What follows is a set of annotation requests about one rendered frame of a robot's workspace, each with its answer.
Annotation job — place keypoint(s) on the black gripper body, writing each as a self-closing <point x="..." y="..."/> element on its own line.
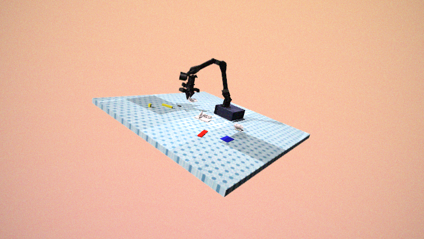
<point x="190" y="87"/>

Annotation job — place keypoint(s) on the red flat bar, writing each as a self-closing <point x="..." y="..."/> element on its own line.
<point x="201" y="134"/>

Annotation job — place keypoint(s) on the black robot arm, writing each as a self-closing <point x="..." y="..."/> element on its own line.
<point x="195" y="69"/>

